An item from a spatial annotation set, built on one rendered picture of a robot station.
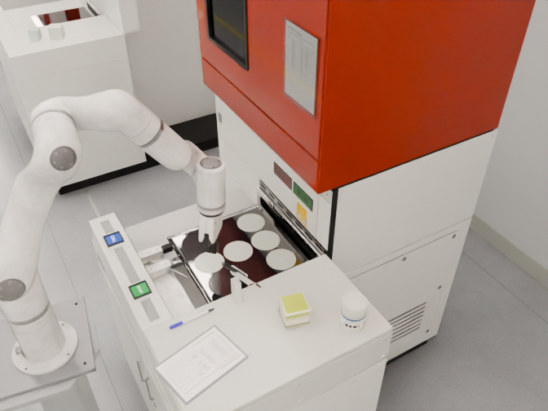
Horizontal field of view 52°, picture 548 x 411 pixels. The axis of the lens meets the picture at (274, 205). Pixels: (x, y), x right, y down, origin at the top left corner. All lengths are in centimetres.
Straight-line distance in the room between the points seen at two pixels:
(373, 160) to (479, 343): 148
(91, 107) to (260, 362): 78
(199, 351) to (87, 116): 68
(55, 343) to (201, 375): 48
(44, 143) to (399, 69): 92
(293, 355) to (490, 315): 170
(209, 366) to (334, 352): 34
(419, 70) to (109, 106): 84
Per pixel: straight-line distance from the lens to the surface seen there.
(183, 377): 154
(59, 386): 179
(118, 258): 188
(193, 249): 194
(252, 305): 167
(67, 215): 366
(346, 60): 145
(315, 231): 183
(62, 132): 133
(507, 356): 295
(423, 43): 161
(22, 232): 149
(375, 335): 162
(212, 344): 159
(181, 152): 147
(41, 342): 176
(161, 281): 188
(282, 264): 187
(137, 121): 139
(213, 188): 157
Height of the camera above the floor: 224
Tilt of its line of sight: 40 degrees down
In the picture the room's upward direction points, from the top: straight up
